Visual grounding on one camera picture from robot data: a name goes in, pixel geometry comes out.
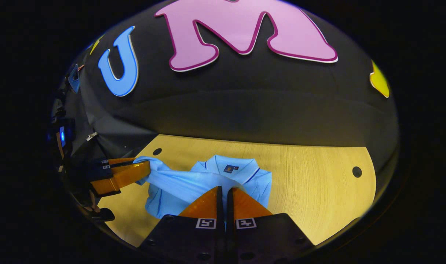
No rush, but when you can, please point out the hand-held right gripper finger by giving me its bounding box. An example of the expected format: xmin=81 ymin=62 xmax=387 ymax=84
xmin=226 ymin=186 xmax=316 ymax=261
xmin=137 ymin=186 xmax=226 ymax=261

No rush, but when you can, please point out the light blue polo T-shirt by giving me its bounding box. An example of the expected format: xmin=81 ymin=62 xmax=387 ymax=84
xmin=133 ymin=154 xmax=273 ymax=221

